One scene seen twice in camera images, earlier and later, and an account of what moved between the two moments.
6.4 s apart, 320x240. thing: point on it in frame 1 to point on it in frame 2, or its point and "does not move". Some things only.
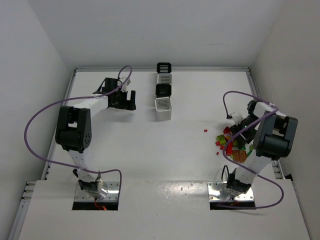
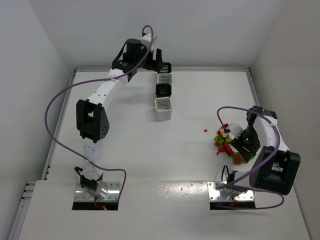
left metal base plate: [112, 194] does not move
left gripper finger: [132, 97] to [158, 56]
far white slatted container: [164, 78] does not move
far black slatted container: [164, 68] does not move
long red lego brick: [229, 149] does not move
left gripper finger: [127, 104] to [157, 67]
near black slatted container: [163, 90] does not move
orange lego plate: [239, 156] does not move
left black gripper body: [124, 103] to [155, 61]
